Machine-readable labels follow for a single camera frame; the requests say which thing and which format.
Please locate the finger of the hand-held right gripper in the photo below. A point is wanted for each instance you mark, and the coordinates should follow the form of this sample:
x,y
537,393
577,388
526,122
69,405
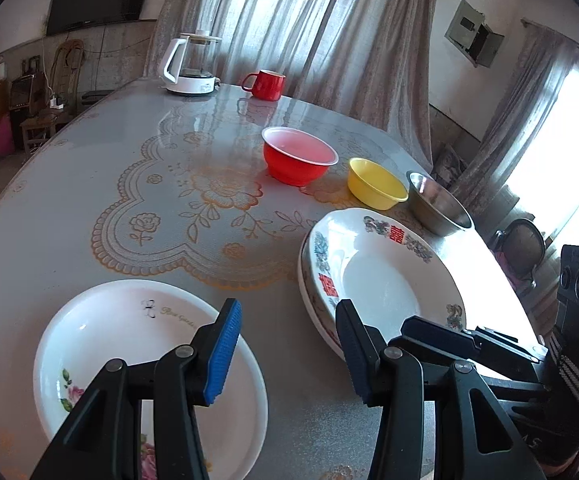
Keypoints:
x,y
439,337
512,350

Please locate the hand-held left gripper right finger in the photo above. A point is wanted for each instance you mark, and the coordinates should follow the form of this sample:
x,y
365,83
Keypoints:
x,y
354,355

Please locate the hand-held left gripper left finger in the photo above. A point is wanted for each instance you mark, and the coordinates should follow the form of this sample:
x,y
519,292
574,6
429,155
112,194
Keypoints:
x,y
222,355

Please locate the white plate with red-blue rim print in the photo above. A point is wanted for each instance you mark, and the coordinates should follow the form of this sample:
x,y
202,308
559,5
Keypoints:
x,y
384,280

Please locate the white plate with purple floral rim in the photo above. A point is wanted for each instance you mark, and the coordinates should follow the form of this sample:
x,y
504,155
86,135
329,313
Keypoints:
x,y
303,280

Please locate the white plate with rose print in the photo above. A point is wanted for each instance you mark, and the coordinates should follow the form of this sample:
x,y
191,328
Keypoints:
x,y
119,320

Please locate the stainless steel bowl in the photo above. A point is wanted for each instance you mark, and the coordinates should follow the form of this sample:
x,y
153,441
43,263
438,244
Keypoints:
x,y
439,210

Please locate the yellow plastic bowl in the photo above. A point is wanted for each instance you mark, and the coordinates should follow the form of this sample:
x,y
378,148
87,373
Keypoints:
x,y
374,185

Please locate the person's right forearm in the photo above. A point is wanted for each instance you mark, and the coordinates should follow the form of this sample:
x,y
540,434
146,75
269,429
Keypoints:
x,y
577,410

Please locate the black round-backed chair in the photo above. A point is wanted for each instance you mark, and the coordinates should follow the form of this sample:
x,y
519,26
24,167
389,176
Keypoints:
x,y
519,245

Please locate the narrow beige lace curtain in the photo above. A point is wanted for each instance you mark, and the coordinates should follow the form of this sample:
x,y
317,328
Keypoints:
x,y
519,125

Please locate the printed cushion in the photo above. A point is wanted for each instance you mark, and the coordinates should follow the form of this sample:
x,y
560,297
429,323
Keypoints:
x,y
449,162

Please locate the red plastic bowl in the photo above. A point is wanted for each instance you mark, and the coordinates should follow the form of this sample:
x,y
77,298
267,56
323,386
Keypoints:
x,y
294,165

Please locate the red mug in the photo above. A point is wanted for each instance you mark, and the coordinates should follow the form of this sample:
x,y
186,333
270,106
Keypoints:
x,y
269,87

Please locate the white glass electric kettle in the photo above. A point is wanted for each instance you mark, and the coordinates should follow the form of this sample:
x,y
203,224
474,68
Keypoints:
x,y
189,82

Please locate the wooden chair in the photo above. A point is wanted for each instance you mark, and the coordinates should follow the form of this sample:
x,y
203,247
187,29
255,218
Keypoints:
x,y
34,127

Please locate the white power strip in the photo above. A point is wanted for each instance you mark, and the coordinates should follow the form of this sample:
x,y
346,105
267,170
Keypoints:
x,y
57,104

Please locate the pink bag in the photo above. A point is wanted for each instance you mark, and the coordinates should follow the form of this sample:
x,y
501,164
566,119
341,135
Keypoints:
x,y
3,137

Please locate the wide beige lace curtain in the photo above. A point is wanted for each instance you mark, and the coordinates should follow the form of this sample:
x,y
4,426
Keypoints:
x,y
294,20

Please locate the grey wall electrical box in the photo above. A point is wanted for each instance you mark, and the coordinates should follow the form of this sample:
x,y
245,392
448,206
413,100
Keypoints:
x,y
462,30

